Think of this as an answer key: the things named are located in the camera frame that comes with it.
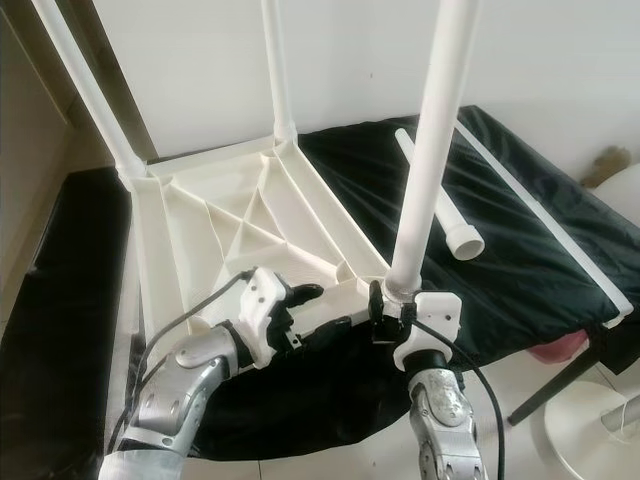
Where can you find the brown object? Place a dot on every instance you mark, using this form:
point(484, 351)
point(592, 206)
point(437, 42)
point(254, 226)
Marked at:
point(610, 162)

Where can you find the black table cloth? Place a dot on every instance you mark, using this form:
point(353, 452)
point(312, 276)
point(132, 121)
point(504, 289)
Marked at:
point(530, 290)

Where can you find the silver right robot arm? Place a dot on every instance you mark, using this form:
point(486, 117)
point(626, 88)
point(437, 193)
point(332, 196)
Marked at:
point(445, 420)

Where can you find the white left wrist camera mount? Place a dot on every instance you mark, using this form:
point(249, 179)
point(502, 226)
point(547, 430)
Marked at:
point(265, 305)

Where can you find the white standing fan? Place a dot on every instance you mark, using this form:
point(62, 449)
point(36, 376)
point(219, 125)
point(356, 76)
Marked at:
point(595, 435)

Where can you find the pink slipper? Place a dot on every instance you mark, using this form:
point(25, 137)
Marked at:
point(557, 349)

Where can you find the cream plastic table top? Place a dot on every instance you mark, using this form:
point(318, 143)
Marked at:
point(240, 200)

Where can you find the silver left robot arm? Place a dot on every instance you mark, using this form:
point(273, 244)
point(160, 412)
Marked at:
point(190, 385)

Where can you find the black metal stand leg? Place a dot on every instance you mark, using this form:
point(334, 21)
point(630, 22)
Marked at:
point(560, 385)

